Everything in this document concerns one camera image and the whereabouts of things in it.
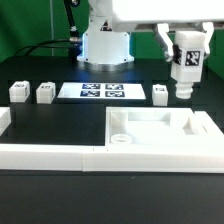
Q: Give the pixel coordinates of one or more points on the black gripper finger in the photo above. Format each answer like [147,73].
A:
[161,35]
[208,30]

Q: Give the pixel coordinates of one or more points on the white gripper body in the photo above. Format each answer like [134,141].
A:
[177,11]

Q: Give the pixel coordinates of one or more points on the white square tabletop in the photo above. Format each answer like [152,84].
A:
[145,126]

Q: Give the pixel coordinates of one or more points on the white AprilTag base sheet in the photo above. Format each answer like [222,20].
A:
[126,91]

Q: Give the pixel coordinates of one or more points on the white U-shaped fence obstacle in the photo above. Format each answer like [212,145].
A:
[194,154]

